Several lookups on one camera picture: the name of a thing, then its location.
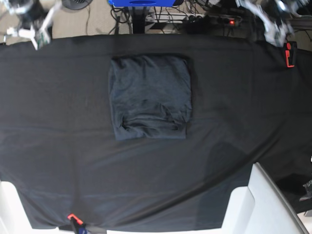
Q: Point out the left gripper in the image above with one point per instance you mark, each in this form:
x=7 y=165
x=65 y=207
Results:
x=285 y=9

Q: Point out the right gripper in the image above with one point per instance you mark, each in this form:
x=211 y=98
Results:
x=29 y=12

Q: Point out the dark grey T-shirt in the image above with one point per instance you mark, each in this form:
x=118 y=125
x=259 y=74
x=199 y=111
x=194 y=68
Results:
x=150 y=96

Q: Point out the red and black clamp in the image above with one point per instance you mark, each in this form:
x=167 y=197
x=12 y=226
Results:
x=290 y=53

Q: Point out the black round base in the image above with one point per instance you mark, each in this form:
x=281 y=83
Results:
x=75 y=4

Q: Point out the blue box on stand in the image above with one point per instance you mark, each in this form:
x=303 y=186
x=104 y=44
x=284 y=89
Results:
x=141 y=3

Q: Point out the black monitor stand pole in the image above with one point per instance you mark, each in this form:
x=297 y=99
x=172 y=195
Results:
x=138 y=19

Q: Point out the white power strip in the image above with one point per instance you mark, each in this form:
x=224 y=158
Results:
x=167 y=17

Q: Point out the black table cloth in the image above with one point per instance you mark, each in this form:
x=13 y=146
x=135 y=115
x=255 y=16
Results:
x=57 y=144

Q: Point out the white chair left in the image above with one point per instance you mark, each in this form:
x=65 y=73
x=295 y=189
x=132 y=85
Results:
x=13 y=219

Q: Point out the blue clamp at bottom edge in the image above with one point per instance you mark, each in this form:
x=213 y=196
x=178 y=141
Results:
x=78 y=226

